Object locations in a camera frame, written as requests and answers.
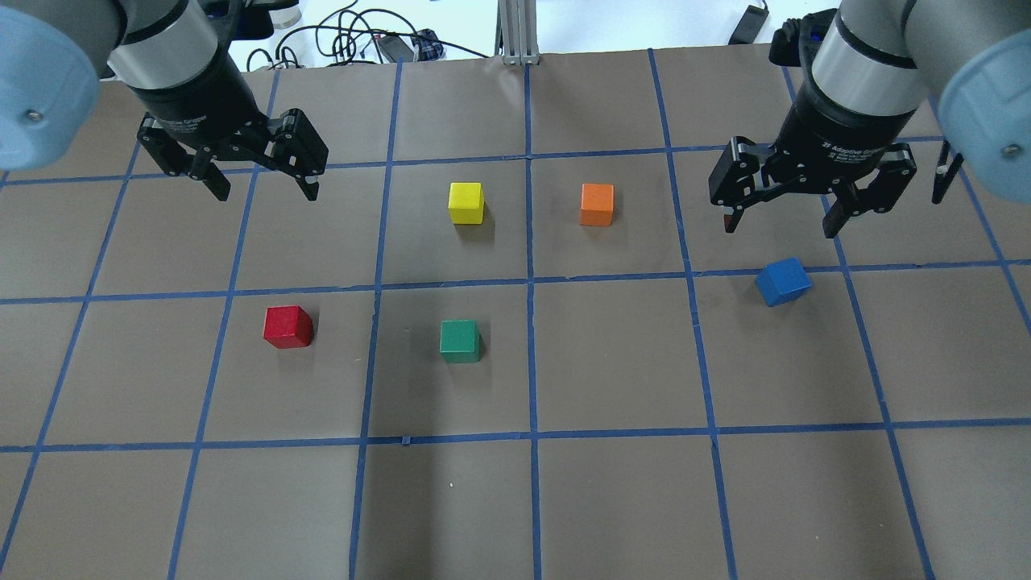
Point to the blue wooden block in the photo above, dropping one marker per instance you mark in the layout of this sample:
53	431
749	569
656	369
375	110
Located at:
783	281

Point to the yellow wooden block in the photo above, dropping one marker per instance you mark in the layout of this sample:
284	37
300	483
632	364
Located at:
466	203

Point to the orange wooden block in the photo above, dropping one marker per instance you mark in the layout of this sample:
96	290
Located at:
597	205

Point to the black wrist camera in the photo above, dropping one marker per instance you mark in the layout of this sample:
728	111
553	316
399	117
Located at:
800	38

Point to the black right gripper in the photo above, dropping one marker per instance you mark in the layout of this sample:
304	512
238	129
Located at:
838	126

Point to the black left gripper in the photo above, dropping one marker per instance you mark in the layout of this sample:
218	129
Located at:
201	103

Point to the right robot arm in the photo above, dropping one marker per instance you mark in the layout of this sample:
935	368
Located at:
867	67

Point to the aluminium frame post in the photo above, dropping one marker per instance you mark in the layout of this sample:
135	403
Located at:
516	39

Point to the green wooden block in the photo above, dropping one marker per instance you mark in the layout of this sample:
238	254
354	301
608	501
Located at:
460	341

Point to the black power adapter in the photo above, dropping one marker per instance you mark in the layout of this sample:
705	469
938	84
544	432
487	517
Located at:
749	25

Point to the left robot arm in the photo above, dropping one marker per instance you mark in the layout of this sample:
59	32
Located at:
174	57

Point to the brown paper table mat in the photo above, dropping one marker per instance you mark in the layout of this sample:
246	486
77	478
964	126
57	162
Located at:
638	411

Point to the red wooden block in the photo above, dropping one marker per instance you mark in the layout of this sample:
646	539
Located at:
288	327

